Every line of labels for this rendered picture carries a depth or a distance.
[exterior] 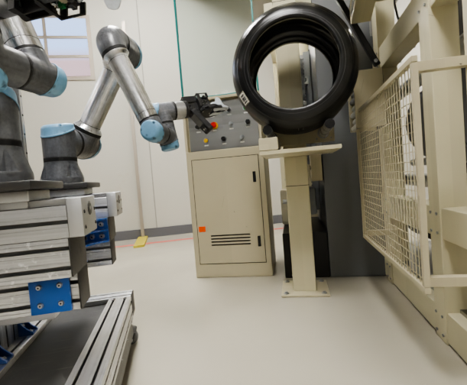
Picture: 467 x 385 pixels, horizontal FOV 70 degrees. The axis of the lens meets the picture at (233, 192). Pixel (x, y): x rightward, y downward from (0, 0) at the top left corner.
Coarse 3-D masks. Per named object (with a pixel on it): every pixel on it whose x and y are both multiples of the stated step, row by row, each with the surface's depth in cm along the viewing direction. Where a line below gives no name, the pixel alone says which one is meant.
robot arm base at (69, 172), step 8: (48, 160) 120; (56, 160) 120; (64, 160) 122; (72, 160) 124; (48, 168) 120; (56, 168) 120; (64, 168) 121; (72, 168) 123; (48, 176) 119; (56, 176) 119; (64, 176) 120; (72, 176) 122; (80, 176) 125
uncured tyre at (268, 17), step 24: (264, 24) 149; (288, 24) 169; (312, 24) 166; (336, 24) 143; (240, 48) 152; (264, 48) 176; (336, 48) 168; (240, 72) 152; (336, 72) 170; (336, 96) 145; (264, 120) 154; (288, 120) 150; (312, 120) 149
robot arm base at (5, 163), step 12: (0, 144) 74; (12, 144) 76; (0, 156) 73; (12, 156) 75; (24, 156) 79; (0, 168) 72; (12, 168) 75; (24, 168) 77; (0, 180) 72; (12, 180) 74
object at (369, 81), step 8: (360, 72) 173; (368, 72) 172; (376, 72) 172; (360, 80) 173; (368, 80) 172; (376, 80) 172; (360, 88) 173; (368, 88) 173; (376, 88) 172; (352, 96) 188; (360, 96) 174; (368, 96) 173; (352, 104) 188; (360, 104) 174; (376, 104) 172; (352, 112) 185; (360, 112) 174; (368, 112) 173; (376, 112) 173; (384, 112) 172; (352, 120) 193; (360, 120) 174; (368, 120) 173; (384, 120) 172; (352, 128) 188; (360, 128) 192
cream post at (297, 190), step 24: (288, 0) 184; (288, 48) 185; (288, 72) 186; (288, 96) 187; (288, 168) 189; (288, 192) 190; (288, 216) 191; (312, 240) 189; (312, 264) 190; (312, 288) 190
